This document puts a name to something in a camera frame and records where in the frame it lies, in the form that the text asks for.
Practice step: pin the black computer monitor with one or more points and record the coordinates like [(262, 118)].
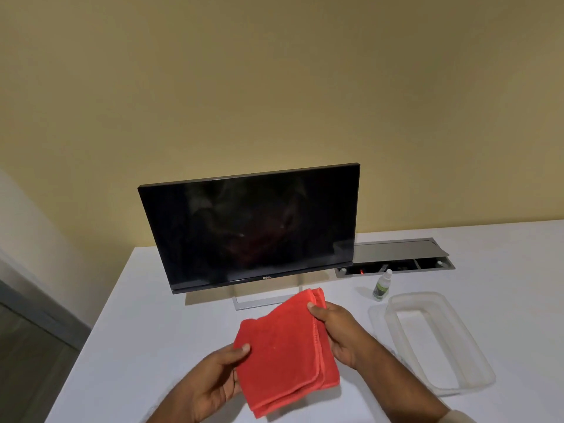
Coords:
[(251, 229)]

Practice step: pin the person's left hand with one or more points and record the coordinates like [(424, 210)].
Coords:
[(207, 383)]

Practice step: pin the person's right thumb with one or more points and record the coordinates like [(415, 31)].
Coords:
[(318, 310)]

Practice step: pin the clear plastic container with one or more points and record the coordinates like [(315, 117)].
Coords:
[(434, 339)]

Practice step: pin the silver monitor stand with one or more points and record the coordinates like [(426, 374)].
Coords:
[(264, 297)]

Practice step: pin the red cloth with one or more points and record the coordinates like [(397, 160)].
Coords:
[(284, 352)]

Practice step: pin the person's left thumb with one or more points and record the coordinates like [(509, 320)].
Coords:
[(235, 352)]

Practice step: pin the small white dropper bottle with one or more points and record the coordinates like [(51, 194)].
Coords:
[(382, 287)]

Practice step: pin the person's right forearm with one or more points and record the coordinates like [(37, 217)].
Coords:
[(399, 385)]

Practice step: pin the person's right hand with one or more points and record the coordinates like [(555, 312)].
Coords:
[(341, 332)]

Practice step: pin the person's left forearm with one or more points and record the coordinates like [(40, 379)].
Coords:
[(174, 407)]

